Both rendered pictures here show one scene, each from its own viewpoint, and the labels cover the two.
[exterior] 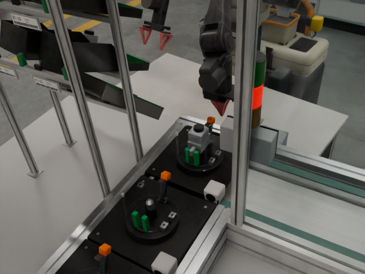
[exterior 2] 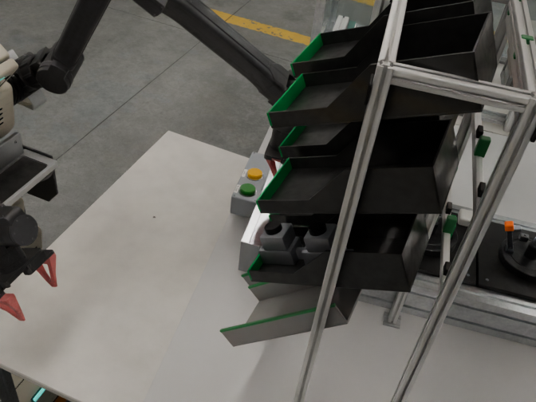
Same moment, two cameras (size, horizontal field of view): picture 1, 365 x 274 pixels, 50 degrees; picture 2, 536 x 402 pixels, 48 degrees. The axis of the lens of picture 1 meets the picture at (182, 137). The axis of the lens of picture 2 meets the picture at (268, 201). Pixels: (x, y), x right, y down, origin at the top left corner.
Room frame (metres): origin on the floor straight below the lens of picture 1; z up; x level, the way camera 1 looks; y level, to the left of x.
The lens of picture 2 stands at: (1.46, 0.95, 1.98)
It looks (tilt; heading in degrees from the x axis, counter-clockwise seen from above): 41 degrees down; 246
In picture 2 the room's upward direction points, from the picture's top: 8 degrees clockwise
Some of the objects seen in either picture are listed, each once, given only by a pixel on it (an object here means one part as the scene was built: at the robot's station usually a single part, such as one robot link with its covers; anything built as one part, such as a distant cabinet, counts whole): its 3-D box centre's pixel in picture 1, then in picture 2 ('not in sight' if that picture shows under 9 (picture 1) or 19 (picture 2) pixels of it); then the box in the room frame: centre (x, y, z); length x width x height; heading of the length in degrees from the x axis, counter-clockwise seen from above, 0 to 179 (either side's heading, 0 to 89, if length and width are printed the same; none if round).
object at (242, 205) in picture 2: not in sight; (254, 183); (0.97, -0.24, 0.93); 0.21 x 0.07 x 0.06; 57
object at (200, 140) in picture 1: (197, 138); not in sight; (0.83, -0.04, 1.06); 0.08 x 0.04 x 0.07; 147
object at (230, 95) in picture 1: (221, 83); (283, 139); (0.96, -0.13, 1.15); 0.10 x 0.07 x 0.07; 58
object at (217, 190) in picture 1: (214, 192); not in sight; (0.71, -0.07, 0.97); 0.05 x 0.05 x 0.04; 57
